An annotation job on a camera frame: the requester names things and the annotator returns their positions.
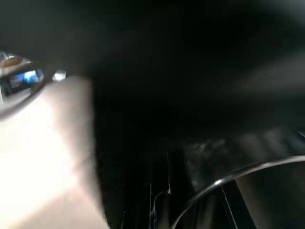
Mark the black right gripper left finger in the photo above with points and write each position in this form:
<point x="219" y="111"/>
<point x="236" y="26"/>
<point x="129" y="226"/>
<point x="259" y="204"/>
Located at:
<point x="143" y="205"/>

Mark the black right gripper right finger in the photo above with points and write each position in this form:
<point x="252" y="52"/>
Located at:
<point x="230" y="207"/>

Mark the metal cup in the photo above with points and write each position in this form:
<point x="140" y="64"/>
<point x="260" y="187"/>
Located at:
<point x="274" y="193"/>

